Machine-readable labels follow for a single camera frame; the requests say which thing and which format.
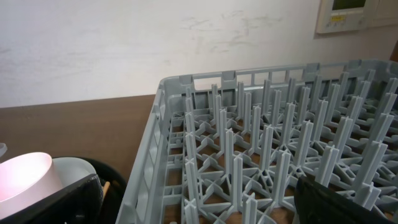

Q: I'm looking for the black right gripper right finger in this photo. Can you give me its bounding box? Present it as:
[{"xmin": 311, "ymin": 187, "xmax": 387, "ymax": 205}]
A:
[{"xmin": 294, "ymin": 176, "xmax": 392, "ymax": 224}]

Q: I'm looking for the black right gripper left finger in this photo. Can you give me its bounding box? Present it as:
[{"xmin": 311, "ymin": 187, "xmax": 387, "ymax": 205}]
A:
[{"xmin": 1, "ymin": 174, "xmax": 103, "ymax": 224}]

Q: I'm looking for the grey dishwasher rack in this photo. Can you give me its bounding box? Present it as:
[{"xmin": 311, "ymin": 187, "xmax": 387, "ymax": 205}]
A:
[{"xmin": 116, "ymin": 60, "xmax": 397, "ymax": 223}]

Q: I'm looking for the wooden chopstick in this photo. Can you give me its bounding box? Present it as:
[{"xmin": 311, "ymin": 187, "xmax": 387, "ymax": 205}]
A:
[{"xmin": 103, "ymin": 182, "xmax": 110, "ymax": 197}]

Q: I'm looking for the grey round plate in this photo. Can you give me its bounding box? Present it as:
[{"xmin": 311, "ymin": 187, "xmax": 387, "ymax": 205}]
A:
[{"xmin": 52, "ymin": 157, "xmax": 96, "ymax": 187}]

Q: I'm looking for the round black tray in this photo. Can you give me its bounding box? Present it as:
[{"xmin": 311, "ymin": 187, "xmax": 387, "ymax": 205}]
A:
[{"xmin": 83, "ymin": 157, "xmax": 127, "ymax": 224}]

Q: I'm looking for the pink cup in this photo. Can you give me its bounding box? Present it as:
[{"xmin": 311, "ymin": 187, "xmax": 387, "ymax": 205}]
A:
[{"xmin": 1, "ymin": 152, "xmax": 63, "ymax": 219}]

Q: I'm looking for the white wall control panel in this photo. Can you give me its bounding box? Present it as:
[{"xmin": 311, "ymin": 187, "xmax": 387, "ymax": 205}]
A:
[{"xmin": 316, "ymin": 0, "xmax": 397, "ymax": 34}]

